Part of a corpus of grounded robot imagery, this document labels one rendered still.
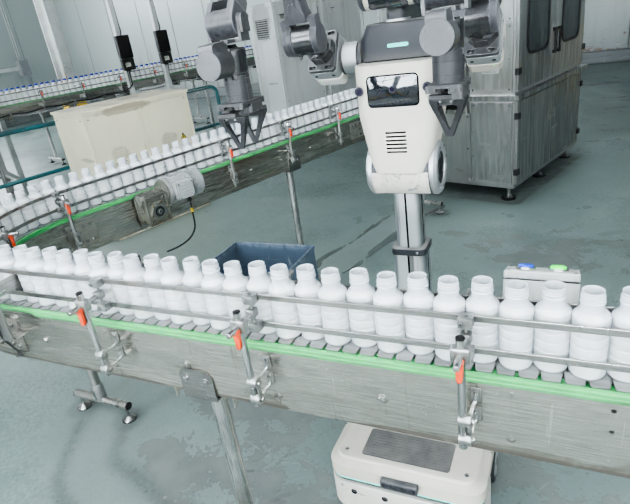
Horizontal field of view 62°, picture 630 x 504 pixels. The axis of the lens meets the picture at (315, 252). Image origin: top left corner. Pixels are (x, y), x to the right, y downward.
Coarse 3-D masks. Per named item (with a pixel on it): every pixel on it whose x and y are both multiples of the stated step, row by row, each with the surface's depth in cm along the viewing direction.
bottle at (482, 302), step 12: (480, 276) 97; (480, 288) 94; (492, 288) 95; (468, 300) 97; (480, 300) 95; (492, 300) 95; (468, 312) 97; (480, 312) 95; (492, 312) 95; (480, 324) 96; (492, 324) 96; (480, 336) 97; (492, 336) 97; (492, 348) 98; (480, 360) 99; (492, 360) 99
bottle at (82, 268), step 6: (78, 252) 139; (84, 252) 137; (78, 258) 136; (84, 258) 137; (78, 264) 137; (84, 264) 137; (78, 270) 137; (84, 270) 137; (84, 276) 137; (78, 282) 139; (84, 282) 138; (84, 288) 139; (90, 288) 139; (84, 294) 140; (90, 294) 139; (96, 306) 141
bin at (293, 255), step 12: (228, 252) 184; (240, 252) 189; (252, 252) 187; (264, 252) 185; (276, 252) 183; (288, 252) 180; (300, 252) 178; (312, 252) 175; (240, 264) 191; (288, 264) 183; (300, 264) 167; (312, 264) 175
